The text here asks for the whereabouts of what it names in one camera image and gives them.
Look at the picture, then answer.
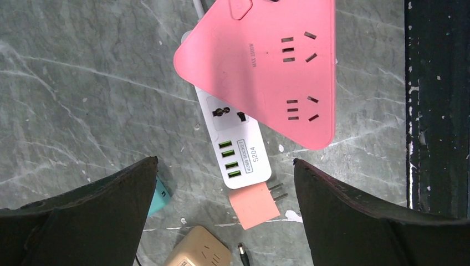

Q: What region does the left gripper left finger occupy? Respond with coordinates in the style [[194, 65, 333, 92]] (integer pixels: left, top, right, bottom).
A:
[[1, 156, 159, 265]]

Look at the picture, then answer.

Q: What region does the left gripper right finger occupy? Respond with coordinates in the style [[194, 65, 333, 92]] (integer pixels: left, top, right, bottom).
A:
[[293, 158, 469, 265]]

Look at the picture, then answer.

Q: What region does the white power strip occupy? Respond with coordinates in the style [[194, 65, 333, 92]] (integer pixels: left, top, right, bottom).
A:
[[195, 87, 272, 190]]

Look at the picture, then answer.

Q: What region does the pink triangular power strip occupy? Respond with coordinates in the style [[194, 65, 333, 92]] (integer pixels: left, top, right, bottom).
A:
[[173, 0, 336, 150]]

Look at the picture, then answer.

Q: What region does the white power strip cable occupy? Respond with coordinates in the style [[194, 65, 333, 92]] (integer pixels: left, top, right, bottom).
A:
[[192, 0, 206, 20]]

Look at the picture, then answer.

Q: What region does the salmon cube plug adapter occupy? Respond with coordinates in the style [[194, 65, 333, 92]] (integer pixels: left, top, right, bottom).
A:
[[228, 182, 288, 230]]

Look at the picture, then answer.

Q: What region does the teal cube adapter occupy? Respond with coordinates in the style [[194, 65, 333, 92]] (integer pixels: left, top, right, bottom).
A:
[[147, 176, 171, 217]]

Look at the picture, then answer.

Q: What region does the tan cube socket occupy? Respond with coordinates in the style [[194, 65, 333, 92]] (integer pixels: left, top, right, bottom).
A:
[[164, 226, 232, 266]]

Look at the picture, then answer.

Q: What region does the black power adapter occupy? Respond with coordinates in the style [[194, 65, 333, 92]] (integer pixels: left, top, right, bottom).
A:
[[237, 243, 251, 266]]

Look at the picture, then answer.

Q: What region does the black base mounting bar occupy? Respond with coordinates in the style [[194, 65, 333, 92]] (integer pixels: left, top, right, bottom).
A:
[[405, 1, 469, 218]]

